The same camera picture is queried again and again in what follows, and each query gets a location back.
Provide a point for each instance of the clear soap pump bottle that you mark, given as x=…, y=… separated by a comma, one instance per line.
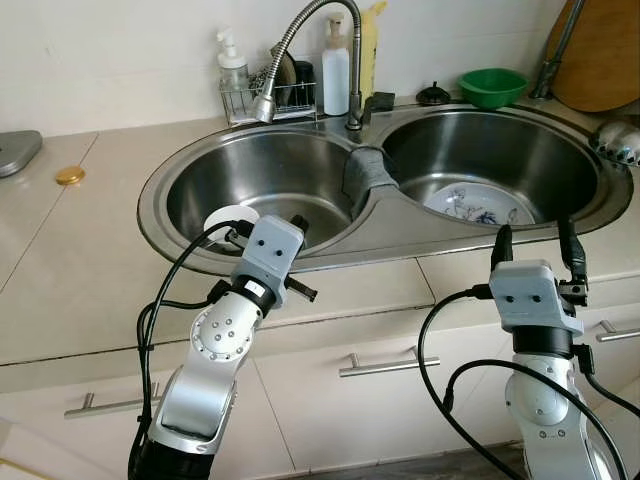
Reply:
x=233, y=75

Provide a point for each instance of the black sink stopper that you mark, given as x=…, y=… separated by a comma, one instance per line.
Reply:
x=433, y=96

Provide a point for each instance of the shiny steel bowl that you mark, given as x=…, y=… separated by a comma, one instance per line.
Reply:
x=618, y=140

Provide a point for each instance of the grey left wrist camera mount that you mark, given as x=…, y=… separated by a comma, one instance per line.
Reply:
x=272, y=248

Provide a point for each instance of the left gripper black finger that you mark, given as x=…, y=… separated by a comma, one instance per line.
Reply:
x=301, y=232

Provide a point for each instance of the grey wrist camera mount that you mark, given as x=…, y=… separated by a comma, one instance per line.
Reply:
x=272, y=248
x=530, y=295

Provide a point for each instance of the yellow squeeze bottle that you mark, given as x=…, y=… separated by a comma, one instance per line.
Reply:
x=370, y=50

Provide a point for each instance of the white floral plate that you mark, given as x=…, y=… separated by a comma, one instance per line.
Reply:
x=480, y=205

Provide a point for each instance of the round wooden cutting board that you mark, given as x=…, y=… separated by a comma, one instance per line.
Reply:
x=600, y=55

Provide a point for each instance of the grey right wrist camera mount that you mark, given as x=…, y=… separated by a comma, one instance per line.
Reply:
x=530, y=295

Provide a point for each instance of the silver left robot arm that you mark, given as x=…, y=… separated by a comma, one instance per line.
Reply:
x=225, y=335

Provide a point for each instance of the grey dishcloth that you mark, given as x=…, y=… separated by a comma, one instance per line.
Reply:
x=368, y=175

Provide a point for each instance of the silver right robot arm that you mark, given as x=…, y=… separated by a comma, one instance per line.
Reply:
x=540, y=400

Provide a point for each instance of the stainless steel double sink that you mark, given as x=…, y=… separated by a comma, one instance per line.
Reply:
x=270, y=180

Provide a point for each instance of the small white bowl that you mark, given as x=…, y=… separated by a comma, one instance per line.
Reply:
x=225, y=215

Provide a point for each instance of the gold round cap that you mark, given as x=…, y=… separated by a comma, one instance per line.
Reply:
x=70, y=176

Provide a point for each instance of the flexible steel gooseneck faucet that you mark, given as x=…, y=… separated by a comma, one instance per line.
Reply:
x=265, y=105

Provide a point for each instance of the green plastic bowl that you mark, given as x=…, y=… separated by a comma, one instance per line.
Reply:
x=492, y=90

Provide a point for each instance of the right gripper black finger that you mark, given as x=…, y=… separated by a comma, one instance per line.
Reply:
x=571, y=258
x=503, y=248

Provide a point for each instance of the cream kitchen base cabinet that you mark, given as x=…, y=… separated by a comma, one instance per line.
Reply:
x=330, y=420

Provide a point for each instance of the small black block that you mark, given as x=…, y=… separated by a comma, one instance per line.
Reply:
x=381, y=100

